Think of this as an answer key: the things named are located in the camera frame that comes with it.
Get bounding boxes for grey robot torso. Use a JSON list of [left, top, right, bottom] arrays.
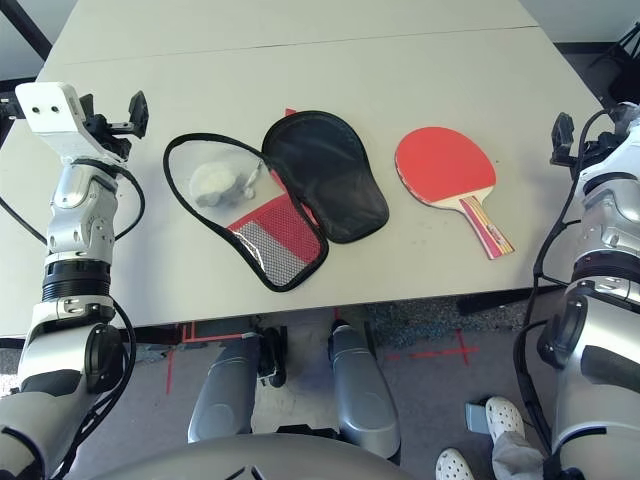
[[74, 433, 416, 480]]

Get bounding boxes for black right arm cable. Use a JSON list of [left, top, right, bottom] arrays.
[[514, 107, 626, 480]]

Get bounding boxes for grey trouser leg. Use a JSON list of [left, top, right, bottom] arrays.
[[492, 430, 546, 480]]

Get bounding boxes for dark speckled floor mat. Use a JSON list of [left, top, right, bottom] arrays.
[[367, 297, 529, 347]]

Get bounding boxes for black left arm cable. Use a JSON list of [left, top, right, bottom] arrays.
[[0, 94, 146, 246]]

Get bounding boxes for grey right robot leg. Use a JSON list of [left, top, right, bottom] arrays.
[[327, 319, 401, 459]]

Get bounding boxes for grey foot pedal box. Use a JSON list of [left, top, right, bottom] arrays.
[[464, 402, 489, 435]]

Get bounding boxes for grey left robot leg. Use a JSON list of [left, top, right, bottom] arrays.
[[187, 327, 289, 446]]

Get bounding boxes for red black zip paddle case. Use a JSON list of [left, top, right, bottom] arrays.
[[162, 109, 391, 293]]

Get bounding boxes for white cord with small bell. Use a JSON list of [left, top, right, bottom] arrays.
[[239, 160, 266, 199]]

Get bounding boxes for black metal stand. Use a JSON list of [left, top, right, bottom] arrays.
[[587, 19, 640, 106]]

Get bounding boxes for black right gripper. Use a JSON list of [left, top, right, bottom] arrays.
[[549, 112, 624, 169]]

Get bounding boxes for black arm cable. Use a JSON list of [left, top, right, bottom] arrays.
[[514, 107, 626, 480], [0, 94, 146, 246]]

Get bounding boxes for grey robot leg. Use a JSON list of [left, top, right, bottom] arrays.
[[187, 327, 289, 446], [327, 319, 401, 459]]

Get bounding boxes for black metal frame bars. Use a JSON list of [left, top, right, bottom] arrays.
[[0, 0, 56, 59]]

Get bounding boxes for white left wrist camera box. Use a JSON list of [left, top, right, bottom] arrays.
[[14, 81, 127, 164]]

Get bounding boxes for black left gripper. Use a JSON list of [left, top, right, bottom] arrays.
[[79, 90, 150, 162]]

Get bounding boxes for red ping-pong paddle wooden handle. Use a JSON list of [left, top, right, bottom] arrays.
[[393, 126, 516, 261]]

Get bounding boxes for grey white plush charm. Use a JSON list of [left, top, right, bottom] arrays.
[[188, 159, 246, 210]]

